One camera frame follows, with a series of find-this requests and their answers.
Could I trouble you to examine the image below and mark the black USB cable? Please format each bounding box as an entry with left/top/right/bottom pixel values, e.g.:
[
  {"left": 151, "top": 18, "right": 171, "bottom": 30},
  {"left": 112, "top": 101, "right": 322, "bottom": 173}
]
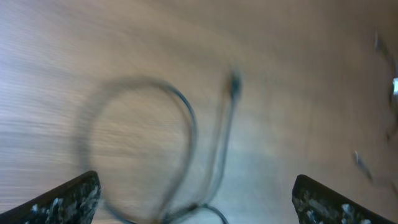
[{"left": 74, "top": 70, "right": 243, "bottom": 224}]

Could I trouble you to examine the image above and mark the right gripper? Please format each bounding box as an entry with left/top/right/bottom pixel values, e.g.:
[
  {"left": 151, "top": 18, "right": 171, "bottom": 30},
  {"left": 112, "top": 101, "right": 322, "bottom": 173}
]
[{"left": 374, "top": 31, "right": 397, "bottom": 140}]

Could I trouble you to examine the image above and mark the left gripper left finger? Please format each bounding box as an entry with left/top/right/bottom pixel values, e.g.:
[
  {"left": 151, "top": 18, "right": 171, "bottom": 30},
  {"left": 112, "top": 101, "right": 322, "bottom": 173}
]
[{"left": 1, "top": 170, "right": 102, "bottom": 224}]

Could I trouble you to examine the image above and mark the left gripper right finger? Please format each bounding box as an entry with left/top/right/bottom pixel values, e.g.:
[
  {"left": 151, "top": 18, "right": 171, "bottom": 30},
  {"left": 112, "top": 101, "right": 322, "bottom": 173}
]
[{"left": 292, "top": 174, "right": 394, "bottom": 224}]

